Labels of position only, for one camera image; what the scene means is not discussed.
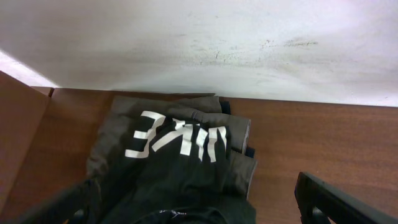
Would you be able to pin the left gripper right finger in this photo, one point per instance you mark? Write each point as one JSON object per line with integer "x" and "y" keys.
{"x": 320, "y": 202}

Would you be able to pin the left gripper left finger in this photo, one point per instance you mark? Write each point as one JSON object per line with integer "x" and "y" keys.
{"x": 80, "y": 203}

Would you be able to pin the dark green t-shirt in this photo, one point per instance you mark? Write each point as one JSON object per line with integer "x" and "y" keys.
{"x": 174, "y": 171}

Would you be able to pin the folded grey-brown garment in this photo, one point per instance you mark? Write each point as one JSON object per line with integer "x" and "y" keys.
{"x": 122, "y": 118}

